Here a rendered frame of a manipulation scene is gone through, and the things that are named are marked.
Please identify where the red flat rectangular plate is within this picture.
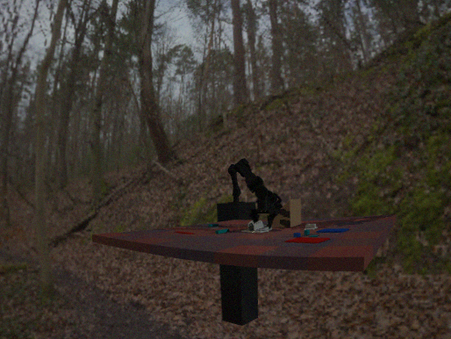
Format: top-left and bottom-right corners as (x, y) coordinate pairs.
(285, 237), (330, 243)

